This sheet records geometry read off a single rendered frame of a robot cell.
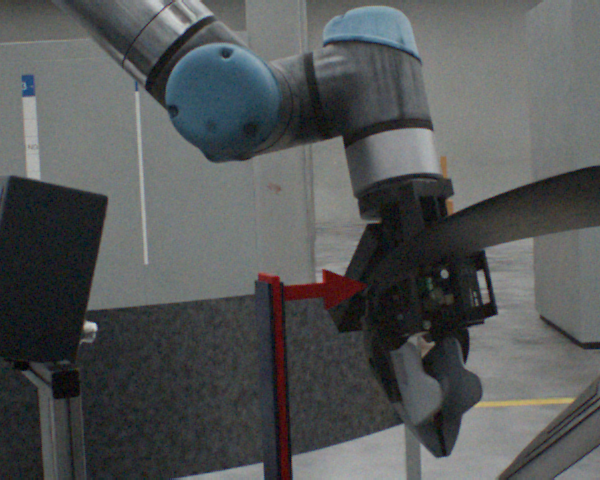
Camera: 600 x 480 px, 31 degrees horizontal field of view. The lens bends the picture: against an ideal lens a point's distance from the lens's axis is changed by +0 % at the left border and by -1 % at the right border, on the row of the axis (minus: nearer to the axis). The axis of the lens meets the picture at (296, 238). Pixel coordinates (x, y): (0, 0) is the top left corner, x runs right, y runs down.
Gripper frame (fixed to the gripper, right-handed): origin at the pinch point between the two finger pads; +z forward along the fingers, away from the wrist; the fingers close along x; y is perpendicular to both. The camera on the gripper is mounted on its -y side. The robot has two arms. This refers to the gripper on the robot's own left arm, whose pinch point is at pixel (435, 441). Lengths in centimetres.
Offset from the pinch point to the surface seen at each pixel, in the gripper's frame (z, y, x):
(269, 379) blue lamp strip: -5.2, 19.1, -20.9
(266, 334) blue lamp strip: -7.7, 19.7, -20.9
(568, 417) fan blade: 0.0, 1.9, 11.8
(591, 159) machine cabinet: -145, -426, 392
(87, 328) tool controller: -18.4, -40.8, -16.9
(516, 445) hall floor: 10, -318, 223
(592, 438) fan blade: 1.8, 8.2, 8.9
